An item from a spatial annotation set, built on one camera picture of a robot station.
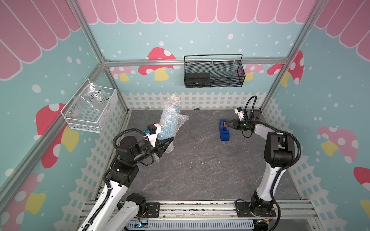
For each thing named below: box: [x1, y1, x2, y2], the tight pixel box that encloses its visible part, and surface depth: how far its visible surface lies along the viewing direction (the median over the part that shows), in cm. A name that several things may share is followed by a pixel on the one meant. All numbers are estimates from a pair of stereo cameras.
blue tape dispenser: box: [218, 119, 230, 142], surface depth 103 cm
